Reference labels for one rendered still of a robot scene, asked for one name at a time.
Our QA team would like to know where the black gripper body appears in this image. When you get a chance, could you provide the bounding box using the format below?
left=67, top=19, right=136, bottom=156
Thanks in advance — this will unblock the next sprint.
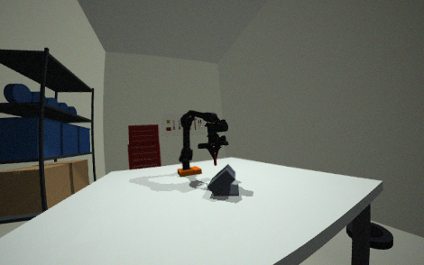
left=198, top=132, right=228, bottom=149

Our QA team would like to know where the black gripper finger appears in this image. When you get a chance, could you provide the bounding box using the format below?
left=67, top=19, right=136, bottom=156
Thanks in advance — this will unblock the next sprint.
left=213, top=147, right=222, bottom=157
left=206, top=148, right=215, bottom=160

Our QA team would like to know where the dark grey sloped panel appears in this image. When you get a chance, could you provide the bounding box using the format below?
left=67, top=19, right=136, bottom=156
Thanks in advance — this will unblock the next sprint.
left=207, top=165, right=239, bottom=196

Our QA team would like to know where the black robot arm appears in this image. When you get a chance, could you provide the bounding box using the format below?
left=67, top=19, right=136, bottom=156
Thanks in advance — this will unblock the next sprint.
left=179, top=110, right=228, bottom=170

